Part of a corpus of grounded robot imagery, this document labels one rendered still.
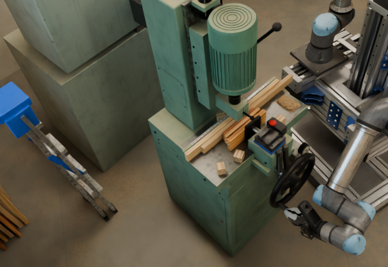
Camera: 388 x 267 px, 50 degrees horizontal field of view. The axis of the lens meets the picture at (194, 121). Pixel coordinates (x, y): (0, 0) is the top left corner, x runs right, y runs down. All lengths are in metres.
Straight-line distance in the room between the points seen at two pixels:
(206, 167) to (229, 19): 0.65
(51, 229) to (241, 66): 1.82
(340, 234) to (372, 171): 1.10
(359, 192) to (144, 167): 1.40
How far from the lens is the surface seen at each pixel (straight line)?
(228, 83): 1.59
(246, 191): 2.03
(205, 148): 1.81
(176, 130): 2.05
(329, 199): 1.67
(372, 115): 1.61
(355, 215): 1.66
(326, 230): 1.68
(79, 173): 2.34
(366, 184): 2.64
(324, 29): 2.21
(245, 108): 1.78
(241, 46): 1.46
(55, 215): 2.94
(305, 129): 2.81
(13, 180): 3.23
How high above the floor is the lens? 2.40
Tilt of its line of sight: 51 degrees down
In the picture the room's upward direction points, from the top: 9 degrees counter-clockwise
